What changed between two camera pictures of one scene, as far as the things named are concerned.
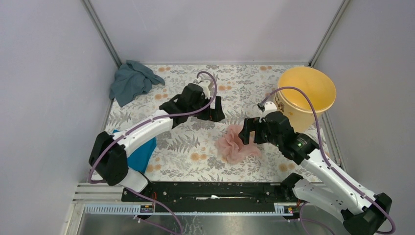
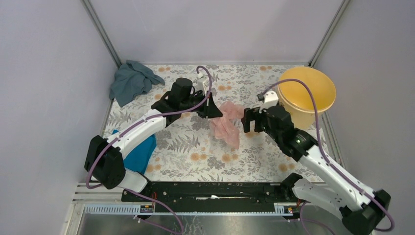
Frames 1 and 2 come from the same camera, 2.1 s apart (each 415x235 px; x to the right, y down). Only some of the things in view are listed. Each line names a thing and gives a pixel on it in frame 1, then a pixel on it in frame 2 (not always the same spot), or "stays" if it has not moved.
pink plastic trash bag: x=231 y=147 → x=225 y=128
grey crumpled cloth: x=130 y=80 stays
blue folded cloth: x=140 y=159 stays
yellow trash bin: x=295 y=104 stays
